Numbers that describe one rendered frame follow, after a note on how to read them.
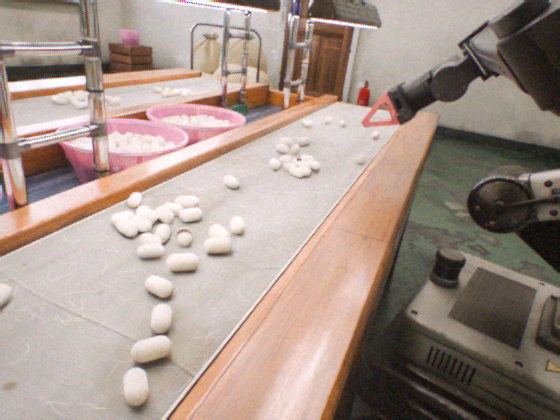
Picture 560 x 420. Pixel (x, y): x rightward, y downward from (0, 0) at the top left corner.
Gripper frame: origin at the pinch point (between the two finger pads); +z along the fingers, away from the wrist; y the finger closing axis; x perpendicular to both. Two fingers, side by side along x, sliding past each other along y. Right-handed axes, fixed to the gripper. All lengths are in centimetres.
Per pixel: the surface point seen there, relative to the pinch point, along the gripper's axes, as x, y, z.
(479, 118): 76, -435, 8
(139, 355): 6, 63, 9
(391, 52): -39, -442, 60
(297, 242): 9.1, 33.6, 7.8
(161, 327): 5, 59, 10
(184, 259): 2, 49, 13
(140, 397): 7, 66, 7
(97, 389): 6, 66, 11
